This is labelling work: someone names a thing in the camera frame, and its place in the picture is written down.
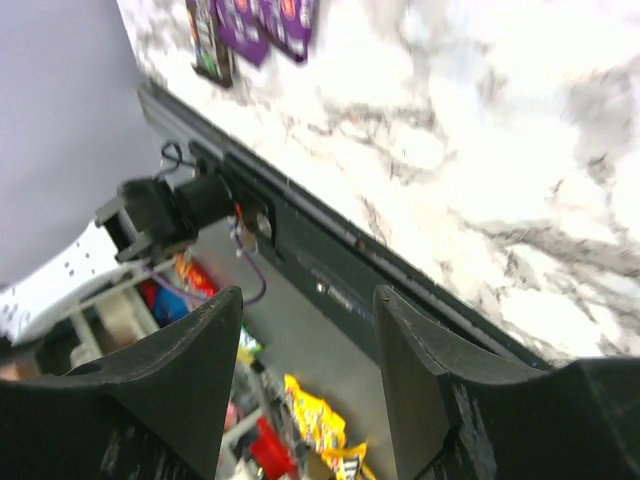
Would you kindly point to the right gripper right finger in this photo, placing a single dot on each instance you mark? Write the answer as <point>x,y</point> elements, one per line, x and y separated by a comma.
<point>457,411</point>

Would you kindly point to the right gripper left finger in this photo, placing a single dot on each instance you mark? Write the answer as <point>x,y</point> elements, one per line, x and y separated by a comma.
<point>152,410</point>

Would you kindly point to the purple m&m's bag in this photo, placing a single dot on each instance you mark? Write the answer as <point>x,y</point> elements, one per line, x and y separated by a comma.
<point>213,59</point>
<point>238,29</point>
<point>288,25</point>

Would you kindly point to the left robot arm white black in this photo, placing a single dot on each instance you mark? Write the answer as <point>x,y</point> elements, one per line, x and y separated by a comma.
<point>147,221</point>

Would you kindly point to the yellow candy bags below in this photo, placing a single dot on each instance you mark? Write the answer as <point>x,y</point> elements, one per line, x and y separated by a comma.
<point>324,431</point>

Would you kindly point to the black mounting base plate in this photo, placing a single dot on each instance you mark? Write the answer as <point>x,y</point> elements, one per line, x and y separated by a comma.
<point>334,264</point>

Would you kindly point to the aluminium rail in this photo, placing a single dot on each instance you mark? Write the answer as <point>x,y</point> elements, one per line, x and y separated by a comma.
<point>200,130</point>

